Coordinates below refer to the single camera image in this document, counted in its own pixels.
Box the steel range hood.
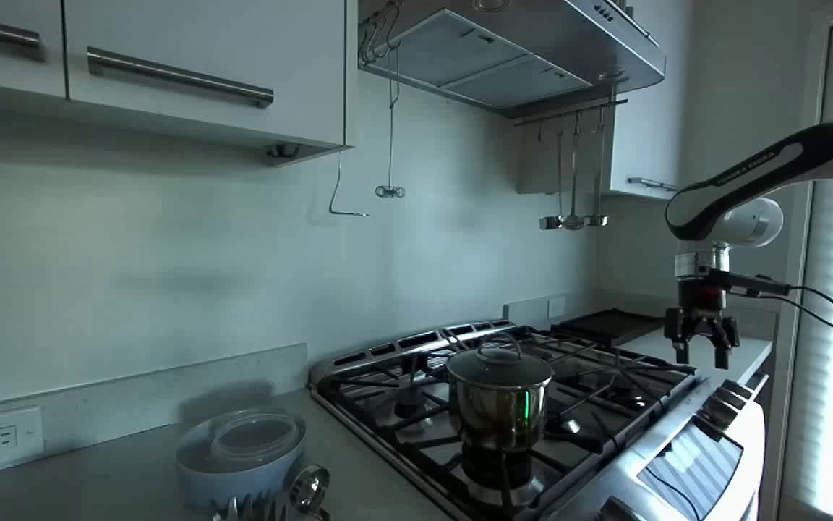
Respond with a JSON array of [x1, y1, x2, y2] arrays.
[[359, 0, 664, 115]]

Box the stainless steel gas stove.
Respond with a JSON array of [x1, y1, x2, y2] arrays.
[[309, 319, 764, 521]]

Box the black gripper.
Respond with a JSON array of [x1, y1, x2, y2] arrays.
[[664, 243, 738, 369]]

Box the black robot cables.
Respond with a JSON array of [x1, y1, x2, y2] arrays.
[[724, 268, 833, 342]]

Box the steel pot with lid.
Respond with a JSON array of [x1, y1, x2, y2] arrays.
[[444, 346, 553, 489]]

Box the steel utensil hanger rail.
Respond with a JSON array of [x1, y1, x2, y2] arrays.
[[512, 97, 627, 126]]

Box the black griddle tray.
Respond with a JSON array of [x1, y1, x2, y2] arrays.
[[553, 308, 661, 346]]

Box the hanging cord with key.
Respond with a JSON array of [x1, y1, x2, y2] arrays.
[[372, 38, 411, 201]]

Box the small steel measuring cup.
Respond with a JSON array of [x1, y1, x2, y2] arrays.
[[290, 465, 330, 514]]

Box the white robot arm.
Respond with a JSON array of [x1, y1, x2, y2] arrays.
[[664, 117, 833, 366]]

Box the white corner upper cabinet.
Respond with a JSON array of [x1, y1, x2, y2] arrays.
[[512, 0, 699, 201]]

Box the blue bowl with lid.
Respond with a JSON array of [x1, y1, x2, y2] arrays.
[[176, 408, 307, 508]]

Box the hanging steel ladle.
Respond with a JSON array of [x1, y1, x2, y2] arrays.
[[586, 109, 606, 229]]

